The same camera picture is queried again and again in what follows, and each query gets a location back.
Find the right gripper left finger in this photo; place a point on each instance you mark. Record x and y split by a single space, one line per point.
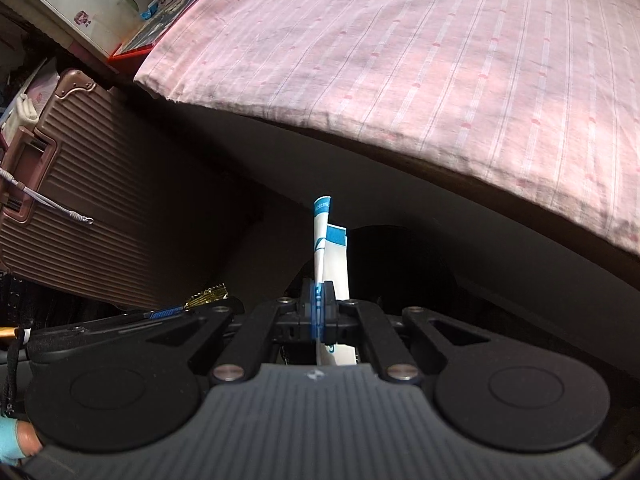
275 332

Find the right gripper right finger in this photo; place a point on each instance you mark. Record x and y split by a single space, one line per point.
364 326

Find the blue white paper box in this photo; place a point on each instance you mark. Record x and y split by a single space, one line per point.
330 275

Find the left hand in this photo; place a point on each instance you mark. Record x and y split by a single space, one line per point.
18 440

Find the small blue wrapper strip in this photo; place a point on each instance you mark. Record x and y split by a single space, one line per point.
165 313

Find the pink ribbed suitcase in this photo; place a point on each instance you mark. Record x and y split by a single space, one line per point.
79 216

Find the pink striped tablecloth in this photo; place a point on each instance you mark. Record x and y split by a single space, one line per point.
537 97

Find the magazine stack on left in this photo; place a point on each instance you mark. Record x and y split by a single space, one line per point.
157 19

